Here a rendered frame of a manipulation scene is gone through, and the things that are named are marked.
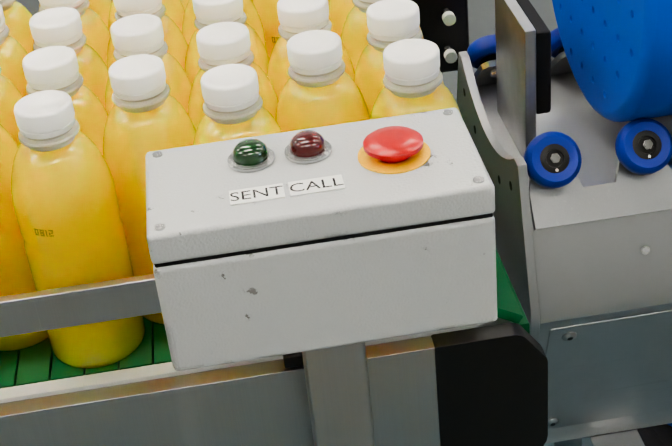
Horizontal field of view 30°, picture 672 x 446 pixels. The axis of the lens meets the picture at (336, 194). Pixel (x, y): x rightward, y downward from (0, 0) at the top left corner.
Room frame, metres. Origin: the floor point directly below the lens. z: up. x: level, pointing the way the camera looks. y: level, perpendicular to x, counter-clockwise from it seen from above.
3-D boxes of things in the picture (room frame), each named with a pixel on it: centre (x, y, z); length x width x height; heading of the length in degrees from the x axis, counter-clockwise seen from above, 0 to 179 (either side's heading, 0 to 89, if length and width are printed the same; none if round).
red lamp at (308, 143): (0.66, 0.01, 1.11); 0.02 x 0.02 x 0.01
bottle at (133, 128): (0.80, 0.13, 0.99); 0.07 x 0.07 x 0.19
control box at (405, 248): (0.65, 0.01, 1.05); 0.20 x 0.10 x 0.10; 95
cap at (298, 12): (0.88, 0.01, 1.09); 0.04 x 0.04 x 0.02
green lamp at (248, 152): (0.66, 0.05, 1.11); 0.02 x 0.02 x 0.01
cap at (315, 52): (0.81, 0.00, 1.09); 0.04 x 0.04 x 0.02
